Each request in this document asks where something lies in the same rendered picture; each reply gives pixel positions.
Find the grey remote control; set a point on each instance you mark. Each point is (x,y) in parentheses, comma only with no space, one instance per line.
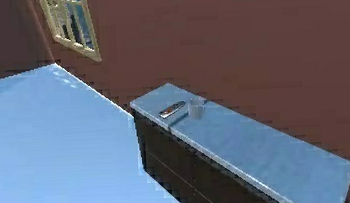
(172,109)

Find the grey cup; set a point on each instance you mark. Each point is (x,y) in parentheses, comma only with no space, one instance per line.
(196,109)

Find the dark cabinet with blue top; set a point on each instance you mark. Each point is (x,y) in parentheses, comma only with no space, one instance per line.
(252,145)

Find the cream framed window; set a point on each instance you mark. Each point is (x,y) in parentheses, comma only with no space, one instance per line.
(75,26)

